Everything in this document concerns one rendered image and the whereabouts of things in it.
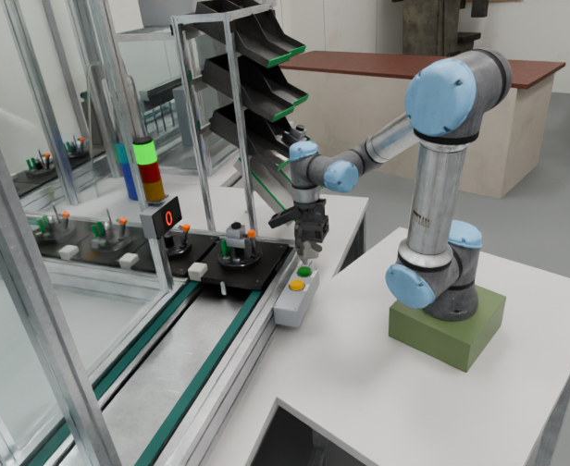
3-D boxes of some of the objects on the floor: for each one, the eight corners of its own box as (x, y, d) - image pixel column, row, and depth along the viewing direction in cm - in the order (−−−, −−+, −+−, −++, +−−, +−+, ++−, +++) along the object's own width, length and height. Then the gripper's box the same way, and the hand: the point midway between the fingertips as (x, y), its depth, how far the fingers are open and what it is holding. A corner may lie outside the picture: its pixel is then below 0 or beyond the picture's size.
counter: (318, 126, 601) (315, 50, 557) (545, 165, 436) (566, 62, 391) (269, 146, 545) (261, 64, 501) (508, 201, 380) (527, 84, 336)
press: (423, 82, 771) (434, -102, 652) (489, 88, 704) (515, -116, 585) (380, 100, 693) (385, -105, 573) (452, 108, 626) (472, -122, 507)
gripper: (319, 207, 123) (322, 275, 133) (328, 193, 130) (330, 258, 140) (288, 204, 126) (293, 271, 136) (299, 190, 133) (303, 255, 143)
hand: (303, 260), depth 139 cm, fingers closed
